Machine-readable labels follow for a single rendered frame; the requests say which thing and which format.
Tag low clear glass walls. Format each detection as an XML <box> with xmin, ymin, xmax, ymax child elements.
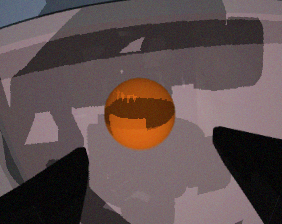
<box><xmin>0</xmin><ymin>0</ymin><xmax>282</xmax><ymax>197</ymax></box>

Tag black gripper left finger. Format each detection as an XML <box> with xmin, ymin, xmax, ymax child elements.
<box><xmin>0</xmin><ymin>147</ymin><xmax>89</xmax><ymax>224</ymax></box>

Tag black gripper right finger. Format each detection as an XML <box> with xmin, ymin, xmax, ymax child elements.
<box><xmin>212</xmin><ymin>125</ymin><xmax>282</xmax><ymax>224</ymax></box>

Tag low clear glass wall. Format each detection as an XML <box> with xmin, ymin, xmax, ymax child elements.
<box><xmin>0</xmin><ymin>0</ymin><xmax>122</xmax><ymax>30</ymax></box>

